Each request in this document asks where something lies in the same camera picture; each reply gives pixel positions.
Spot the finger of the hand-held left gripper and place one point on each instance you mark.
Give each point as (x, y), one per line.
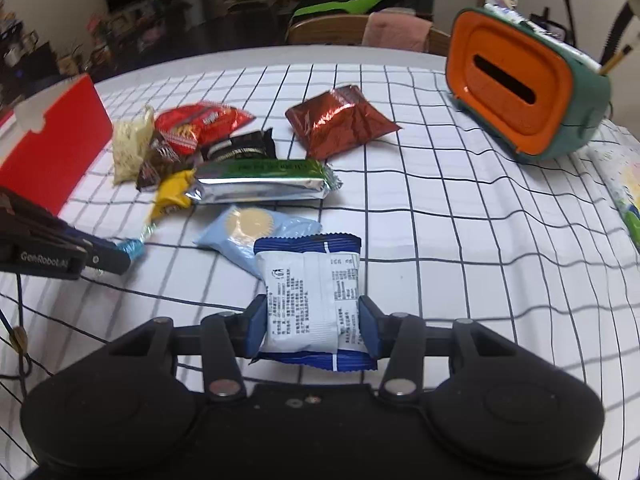
(95, 242)
(107, 261)

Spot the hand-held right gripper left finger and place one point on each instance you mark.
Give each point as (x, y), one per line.
(256, 322)

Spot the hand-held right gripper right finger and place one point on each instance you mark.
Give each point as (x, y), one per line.
(369, 325)

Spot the light blue foil candy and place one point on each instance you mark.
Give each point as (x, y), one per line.
(131, 247)

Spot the white and blue snack packet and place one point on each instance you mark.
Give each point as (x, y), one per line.
(305, 300)

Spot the yellow snack packet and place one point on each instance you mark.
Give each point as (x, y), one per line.
(172, 195)

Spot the red cardboard box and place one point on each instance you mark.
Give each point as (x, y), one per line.
(50, 160)

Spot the green and silver snack bar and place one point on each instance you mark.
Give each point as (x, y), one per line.
(260, 185)

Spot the black snack packet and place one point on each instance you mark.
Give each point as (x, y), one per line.
(240, 147)

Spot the light blue cookie packet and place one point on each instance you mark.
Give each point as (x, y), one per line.
(225, 245)

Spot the brown snack packet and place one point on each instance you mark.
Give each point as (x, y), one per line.
(160, 165)

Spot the pale noodle snack packet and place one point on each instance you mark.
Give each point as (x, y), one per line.
(127, 145)

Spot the checkered tablecloth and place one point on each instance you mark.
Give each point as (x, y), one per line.
(450, 235)

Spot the red snack packet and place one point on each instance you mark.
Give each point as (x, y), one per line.
(200, 120)

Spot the dark red foil packet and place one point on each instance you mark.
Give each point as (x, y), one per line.
(340, 120)

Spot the dark television cabinet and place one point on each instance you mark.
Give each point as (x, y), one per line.
(140, 30)

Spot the orange and green tissue box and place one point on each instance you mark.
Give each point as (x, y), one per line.
(510, 85)

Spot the wet wipes packet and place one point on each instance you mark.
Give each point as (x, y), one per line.
(625, 185)

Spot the pink towel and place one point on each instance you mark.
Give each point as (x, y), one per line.
(395, 32)

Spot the wooden chair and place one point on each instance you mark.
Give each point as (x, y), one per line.
(325, 30)

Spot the black brush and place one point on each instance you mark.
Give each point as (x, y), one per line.
(566, 10)

